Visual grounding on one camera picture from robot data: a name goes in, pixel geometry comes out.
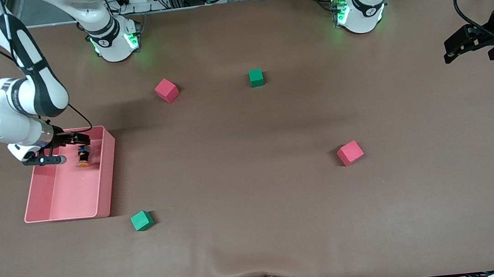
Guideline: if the brown table cover mat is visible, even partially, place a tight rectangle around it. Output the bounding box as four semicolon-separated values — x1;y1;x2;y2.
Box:
0;0;494;277

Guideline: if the green foam cube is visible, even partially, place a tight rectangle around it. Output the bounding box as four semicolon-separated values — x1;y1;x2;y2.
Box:
248;68;265;88
130;209;155;233

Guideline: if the pink plastic tray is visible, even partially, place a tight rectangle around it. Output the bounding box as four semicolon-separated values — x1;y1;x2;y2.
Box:
15;124;124;226

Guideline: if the pink foam cube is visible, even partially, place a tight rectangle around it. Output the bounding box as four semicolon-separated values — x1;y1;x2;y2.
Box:
153;77;181;105
336;139;366;167

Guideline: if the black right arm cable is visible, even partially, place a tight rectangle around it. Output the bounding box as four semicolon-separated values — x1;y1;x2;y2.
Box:
0;0;94;142

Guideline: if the orange capped push button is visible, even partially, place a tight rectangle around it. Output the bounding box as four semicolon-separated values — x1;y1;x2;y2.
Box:
76;145;93;168

